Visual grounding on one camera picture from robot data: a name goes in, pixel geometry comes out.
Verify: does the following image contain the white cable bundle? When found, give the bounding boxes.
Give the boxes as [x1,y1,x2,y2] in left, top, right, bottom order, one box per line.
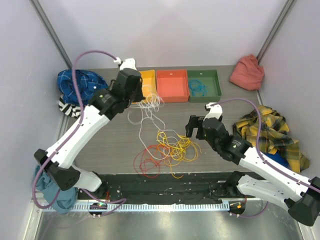
[127,83,173,157]

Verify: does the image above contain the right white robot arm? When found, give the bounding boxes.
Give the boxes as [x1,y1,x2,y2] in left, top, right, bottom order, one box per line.
[185,115,320,227]

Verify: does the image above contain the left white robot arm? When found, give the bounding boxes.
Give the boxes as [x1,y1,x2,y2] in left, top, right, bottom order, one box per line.
[34,68,144,200]

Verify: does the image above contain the yellow plastic bin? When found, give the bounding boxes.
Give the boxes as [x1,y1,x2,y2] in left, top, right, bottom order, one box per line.
[132,69,157,104]

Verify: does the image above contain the green plastic bin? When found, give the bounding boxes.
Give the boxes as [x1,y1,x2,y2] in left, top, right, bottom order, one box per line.
[187,69,222,103]

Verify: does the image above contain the blue plaid cloth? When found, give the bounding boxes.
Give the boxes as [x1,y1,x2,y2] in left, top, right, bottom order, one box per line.
[57,69,109,106]

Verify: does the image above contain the red plastic bin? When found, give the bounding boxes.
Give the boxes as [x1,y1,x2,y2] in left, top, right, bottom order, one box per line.
[156,69,190,103]

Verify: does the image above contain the pink cloth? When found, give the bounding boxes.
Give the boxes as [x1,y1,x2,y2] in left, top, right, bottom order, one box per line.
[229,54,265,91]

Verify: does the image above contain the yellow plaid shirt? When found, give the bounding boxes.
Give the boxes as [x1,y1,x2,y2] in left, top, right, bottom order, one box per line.
[232,105,310,173]

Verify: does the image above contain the black white striped cloth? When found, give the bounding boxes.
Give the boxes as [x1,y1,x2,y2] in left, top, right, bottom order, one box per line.
[58,94,81,119]

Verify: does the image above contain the teal cloth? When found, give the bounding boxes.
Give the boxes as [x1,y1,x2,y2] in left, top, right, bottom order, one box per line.
[32,171,78,214]

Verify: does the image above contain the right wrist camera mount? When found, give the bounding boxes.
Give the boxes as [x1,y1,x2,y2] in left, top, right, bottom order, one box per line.
[204,102,223,120]

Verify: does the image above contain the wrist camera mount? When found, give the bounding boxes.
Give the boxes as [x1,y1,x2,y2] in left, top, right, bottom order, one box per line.
[204,102,223,120]
[113,57,137,71]

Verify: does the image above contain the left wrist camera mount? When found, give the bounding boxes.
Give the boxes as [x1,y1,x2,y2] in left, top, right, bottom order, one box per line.
[113,57,137,71]

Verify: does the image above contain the yellow cable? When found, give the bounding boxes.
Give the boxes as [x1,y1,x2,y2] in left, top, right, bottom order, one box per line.
[156,129,202,167]

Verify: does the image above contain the blue cable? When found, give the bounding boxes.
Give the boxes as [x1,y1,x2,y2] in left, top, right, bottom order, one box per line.
[188,78,208,98]

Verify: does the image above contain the orange cable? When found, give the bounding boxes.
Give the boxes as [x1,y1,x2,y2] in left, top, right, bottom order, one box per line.
[154,144,185,180]

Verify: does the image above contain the red cable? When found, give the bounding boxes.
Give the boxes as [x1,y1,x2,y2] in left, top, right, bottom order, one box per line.
[133,146,162,179]

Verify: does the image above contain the white slotted cable duct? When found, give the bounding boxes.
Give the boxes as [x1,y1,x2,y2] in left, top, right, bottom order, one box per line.
[42,201,231,213]

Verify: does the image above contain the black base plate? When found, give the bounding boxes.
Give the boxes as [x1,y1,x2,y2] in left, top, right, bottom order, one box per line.
[92,171,244,205]

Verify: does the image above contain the left aluminium frame post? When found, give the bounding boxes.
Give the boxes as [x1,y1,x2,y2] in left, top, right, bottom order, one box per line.
[29,0,73,69]

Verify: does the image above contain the aluminium frame post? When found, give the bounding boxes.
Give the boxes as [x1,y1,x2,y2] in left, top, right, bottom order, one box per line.
[29,0,73,69]
[256,0,297,65]

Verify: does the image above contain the right aluminium frame post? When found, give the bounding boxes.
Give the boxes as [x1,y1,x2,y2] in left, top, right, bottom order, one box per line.
[256,0,297,65]

